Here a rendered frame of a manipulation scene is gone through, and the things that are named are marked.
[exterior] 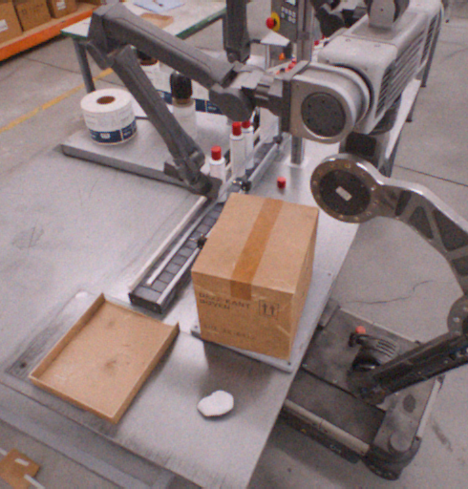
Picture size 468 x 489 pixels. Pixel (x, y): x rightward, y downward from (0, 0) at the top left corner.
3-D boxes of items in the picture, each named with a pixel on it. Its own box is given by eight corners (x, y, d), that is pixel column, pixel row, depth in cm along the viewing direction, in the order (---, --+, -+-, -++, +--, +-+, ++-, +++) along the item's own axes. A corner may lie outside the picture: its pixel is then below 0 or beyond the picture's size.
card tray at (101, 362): (104, 299, 138) (101, 290, 136) (180, 329, 129) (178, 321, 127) (32, 384, 120) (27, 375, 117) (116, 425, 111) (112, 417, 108)
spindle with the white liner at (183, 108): (184, 136, 193) (175, 65, 172) (202, 140, 190) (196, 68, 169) (173, 147, 187) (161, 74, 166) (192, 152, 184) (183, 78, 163)
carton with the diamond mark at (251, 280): (235, 260, 145) (231, 191, 126) (311, 276, 138) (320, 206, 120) (201, 338, 125) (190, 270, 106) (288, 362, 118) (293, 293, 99)
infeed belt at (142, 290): (316, 71, 239) (316, 63, 237) (331, 74, 237) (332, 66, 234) (133, 302, 136) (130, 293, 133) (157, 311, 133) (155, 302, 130)
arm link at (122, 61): (92, 40, 106) (121, 14, 111) (80, 46, 110) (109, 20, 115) (192, 180, 131) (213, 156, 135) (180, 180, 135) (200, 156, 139)
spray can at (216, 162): (216, 193, 165) (212, 142, 150) (229, 196, 163) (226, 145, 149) (209, 201, 161) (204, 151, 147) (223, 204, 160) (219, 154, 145)
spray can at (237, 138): (235, 168, 175) (233, 118, 160) (247, 171, 173) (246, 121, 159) (228, 176, 171) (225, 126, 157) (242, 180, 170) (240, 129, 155)
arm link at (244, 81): (260, 90, 92) (273, 74, 94) (218, 79, 97) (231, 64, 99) (265, 126, 100) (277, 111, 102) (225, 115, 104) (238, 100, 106)
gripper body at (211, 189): (196, 173, 151) (186, 166, 144) (223, 180, 147) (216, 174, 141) (189, 192, 151) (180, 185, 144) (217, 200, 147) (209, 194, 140)
